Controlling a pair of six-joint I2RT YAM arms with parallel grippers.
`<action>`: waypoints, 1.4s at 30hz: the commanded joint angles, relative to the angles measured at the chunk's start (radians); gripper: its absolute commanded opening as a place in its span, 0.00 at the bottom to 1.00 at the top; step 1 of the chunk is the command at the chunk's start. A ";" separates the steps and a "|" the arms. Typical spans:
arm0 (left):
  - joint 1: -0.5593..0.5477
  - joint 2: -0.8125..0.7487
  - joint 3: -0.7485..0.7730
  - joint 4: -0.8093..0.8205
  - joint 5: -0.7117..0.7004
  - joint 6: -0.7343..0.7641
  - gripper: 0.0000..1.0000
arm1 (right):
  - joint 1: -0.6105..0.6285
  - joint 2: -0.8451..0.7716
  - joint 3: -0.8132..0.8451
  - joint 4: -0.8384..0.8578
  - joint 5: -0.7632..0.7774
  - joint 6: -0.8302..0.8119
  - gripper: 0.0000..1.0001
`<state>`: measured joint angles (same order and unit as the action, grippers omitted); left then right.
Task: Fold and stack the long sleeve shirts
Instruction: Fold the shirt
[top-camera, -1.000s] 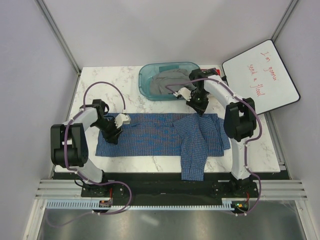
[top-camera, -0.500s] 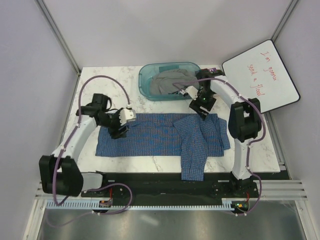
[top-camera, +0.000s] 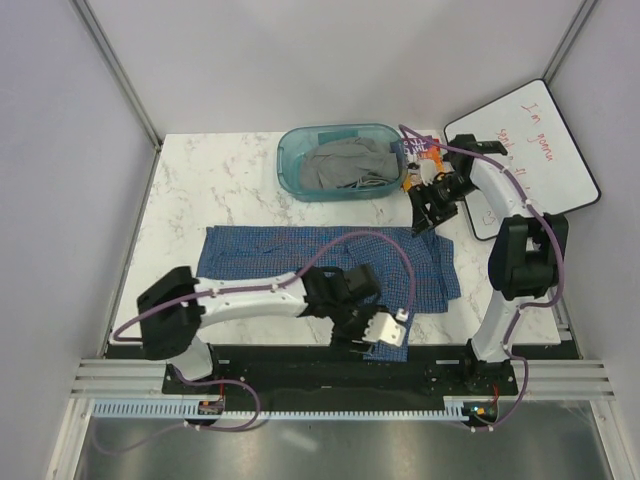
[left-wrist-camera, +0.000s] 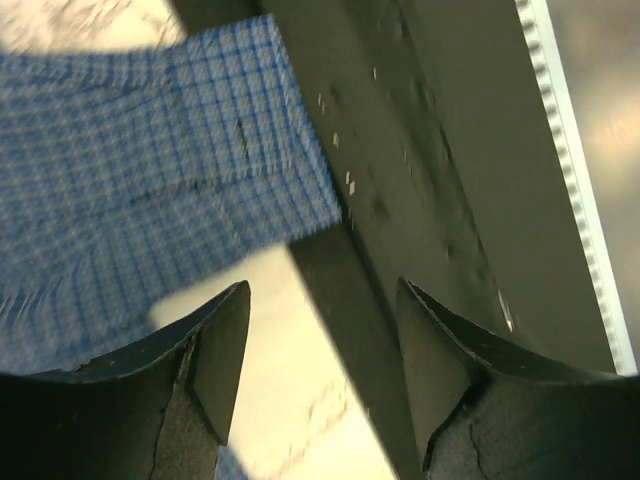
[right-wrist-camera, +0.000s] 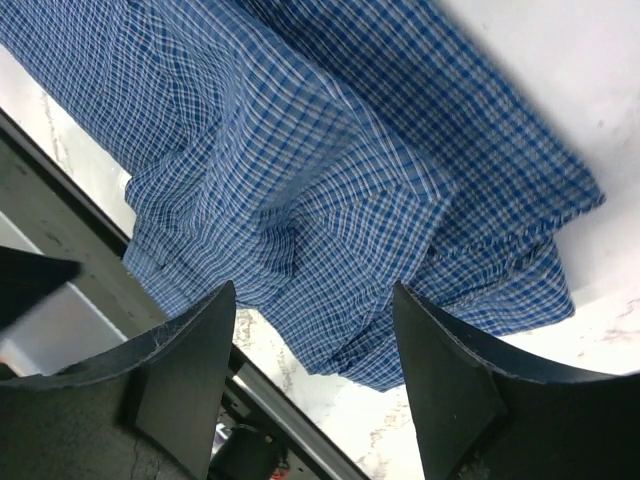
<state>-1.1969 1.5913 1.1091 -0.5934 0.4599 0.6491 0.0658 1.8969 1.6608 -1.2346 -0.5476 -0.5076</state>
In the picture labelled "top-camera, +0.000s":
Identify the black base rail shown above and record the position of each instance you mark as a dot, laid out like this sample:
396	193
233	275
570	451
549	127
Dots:
313	376

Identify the Roald Dahl book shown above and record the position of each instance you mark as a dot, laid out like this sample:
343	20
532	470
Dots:
413	149

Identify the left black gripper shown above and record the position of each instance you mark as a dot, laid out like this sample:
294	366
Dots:
343	341

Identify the whiteboard with red writing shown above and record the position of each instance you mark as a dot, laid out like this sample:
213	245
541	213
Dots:
541	151

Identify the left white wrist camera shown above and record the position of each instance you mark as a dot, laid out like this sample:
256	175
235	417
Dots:
387	328

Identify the blue checkered long sleeve shirt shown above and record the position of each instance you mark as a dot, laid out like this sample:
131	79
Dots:
252	252

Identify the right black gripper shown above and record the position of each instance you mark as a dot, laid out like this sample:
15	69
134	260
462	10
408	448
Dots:
421	218

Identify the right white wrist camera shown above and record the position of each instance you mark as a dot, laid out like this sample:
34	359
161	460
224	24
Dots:
421	171

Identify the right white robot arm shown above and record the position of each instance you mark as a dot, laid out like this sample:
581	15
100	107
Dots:
526	264

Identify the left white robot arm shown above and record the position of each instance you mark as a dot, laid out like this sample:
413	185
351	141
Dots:
178	305

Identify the small whiteboard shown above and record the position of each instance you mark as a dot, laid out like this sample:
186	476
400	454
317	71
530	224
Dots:
483	221

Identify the white slotted cable duct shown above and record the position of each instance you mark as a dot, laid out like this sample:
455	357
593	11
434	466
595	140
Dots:
194	408

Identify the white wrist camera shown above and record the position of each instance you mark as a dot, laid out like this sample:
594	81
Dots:
387	328
421	171

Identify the grey shirt in bin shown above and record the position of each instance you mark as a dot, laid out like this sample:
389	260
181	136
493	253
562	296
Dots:
349	163

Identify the teal plastic bin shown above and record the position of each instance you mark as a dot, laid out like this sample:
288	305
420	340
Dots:
296	143

